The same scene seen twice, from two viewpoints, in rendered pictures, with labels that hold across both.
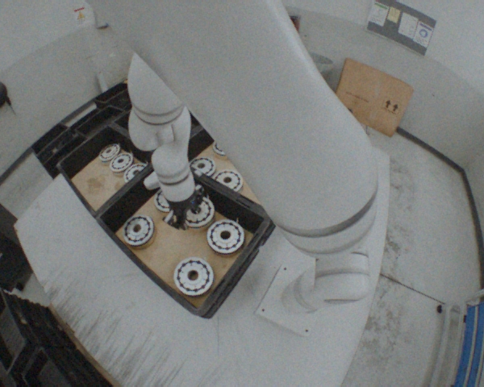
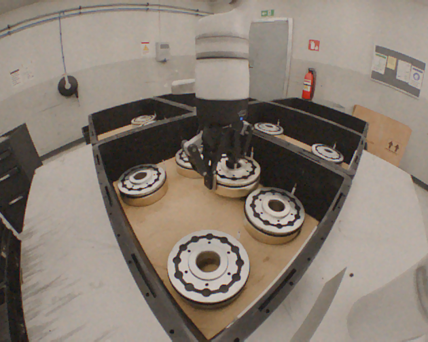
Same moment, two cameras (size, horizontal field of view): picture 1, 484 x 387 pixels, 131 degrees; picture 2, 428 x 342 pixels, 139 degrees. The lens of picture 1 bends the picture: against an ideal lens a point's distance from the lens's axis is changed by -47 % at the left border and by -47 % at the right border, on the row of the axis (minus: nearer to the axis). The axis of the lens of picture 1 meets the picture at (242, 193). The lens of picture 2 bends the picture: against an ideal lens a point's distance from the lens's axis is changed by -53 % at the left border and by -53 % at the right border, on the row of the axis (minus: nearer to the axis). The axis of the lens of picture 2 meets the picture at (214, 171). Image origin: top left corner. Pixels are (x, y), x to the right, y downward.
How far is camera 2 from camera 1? 0.33 m
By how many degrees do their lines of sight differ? 23
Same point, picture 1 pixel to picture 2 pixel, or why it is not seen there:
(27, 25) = (104, 43)
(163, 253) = (165, 219)
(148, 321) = (111, 316)
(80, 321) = (34, 275)
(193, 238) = (219, 208)
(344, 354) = not seen: outside the picture
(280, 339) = not seen: outside the picture
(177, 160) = (237, 14)
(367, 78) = (373, 122)
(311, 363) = not seen: outside the picture
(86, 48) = (146, 74)
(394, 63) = (395, 107)
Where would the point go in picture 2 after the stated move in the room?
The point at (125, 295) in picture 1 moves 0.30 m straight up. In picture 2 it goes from (96, 269) to (11, 161)
